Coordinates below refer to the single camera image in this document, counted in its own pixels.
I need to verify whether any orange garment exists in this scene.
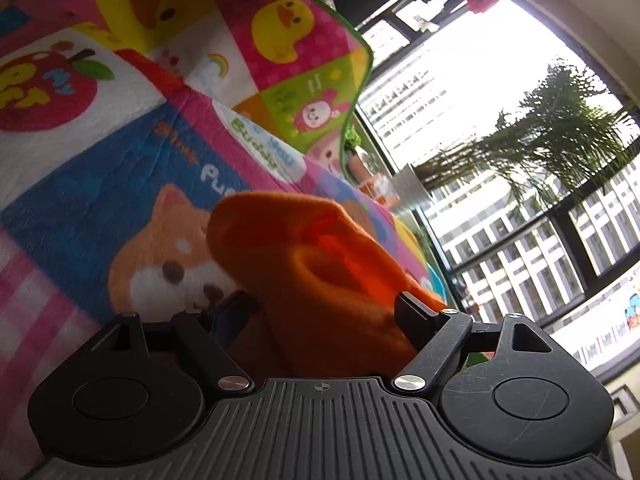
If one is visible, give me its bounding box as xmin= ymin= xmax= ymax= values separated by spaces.
xmin=207 ymin=192 xmax=447 ymax=377

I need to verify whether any black window frame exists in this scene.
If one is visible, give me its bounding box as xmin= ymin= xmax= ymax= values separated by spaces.
xmin=334 ymin=0 xmax=640 ymax=386

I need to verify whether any green potted palm plant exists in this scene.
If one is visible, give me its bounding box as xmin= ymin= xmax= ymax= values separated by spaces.
xmin=423 ymin=58 xmax=640 ymax=211

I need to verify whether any colourful cartoon printed blanket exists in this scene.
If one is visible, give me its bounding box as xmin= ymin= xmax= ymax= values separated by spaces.
xmin=0 ymin=0 xmax=441 ymax=476

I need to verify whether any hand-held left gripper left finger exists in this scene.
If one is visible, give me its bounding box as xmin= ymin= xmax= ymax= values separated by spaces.
xmin=102 ymin=291 xmax=261 ymax=394

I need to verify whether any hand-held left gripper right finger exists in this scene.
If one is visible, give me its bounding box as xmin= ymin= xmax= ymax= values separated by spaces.
xmin=391 ymin=292 xmax=561 ymax=392

